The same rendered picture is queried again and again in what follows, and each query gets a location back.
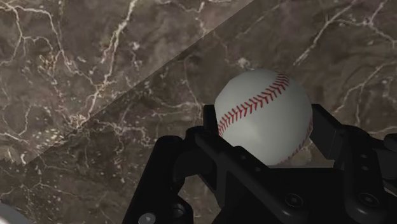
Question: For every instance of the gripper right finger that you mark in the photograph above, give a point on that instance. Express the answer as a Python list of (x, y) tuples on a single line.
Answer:
[(363, 161)]

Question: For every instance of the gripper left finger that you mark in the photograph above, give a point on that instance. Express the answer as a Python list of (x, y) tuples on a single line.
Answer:
[(161, 173)]

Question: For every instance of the white baseball with red stitching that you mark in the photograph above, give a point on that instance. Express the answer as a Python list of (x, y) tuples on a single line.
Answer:
[(263, 127)]

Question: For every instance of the white round object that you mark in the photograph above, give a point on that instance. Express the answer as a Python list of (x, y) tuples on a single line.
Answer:
[(9, 216)]

